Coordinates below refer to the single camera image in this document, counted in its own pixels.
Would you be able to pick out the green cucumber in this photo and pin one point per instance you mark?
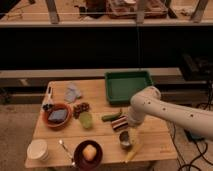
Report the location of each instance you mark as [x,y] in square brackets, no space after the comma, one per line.
[111,117]

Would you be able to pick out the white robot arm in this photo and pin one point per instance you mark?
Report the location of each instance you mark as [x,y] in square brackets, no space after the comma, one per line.
[148,102]

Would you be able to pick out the metal spoon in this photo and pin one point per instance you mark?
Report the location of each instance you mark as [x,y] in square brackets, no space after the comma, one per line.
[61,142]

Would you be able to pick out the crumpled light blue cloth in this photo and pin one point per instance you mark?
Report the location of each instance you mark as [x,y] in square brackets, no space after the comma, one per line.
[72,93]

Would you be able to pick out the yellow apple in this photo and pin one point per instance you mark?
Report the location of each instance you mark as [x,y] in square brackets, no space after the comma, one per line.
[89,152]

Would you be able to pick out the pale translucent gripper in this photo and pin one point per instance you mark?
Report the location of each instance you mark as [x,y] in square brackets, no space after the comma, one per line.
[133,135]

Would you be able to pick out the striped red white block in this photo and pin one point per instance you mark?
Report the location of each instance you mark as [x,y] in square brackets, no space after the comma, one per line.
[120,123]

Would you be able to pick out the small metal cup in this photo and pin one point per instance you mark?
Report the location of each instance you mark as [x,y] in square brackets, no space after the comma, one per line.
[125,140]

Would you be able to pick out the green plastic tray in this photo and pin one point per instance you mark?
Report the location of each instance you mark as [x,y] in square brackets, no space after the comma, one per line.
[121,86]

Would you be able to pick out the bunch of dark grapes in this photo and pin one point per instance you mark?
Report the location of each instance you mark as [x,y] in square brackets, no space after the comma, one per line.
[79,108]

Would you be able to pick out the yellow banana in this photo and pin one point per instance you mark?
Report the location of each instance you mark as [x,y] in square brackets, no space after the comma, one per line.
[130,155]

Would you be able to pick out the green plastic cup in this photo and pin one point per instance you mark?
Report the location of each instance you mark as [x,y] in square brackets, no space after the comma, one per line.
[85,119]

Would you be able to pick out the black foot pedal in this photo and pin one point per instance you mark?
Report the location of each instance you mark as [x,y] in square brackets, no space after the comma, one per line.
[193,137]

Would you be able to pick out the blue sponge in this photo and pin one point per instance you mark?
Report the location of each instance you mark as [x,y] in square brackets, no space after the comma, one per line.
[57,116]

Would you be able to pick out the orange bowl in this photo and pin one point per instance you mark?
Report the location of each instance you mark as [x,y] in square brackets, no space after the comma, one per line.
[56,126]

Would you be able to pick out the dark red plate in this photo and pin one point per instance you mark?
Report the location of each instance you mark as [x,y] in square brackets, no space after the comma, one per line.
[81,163]

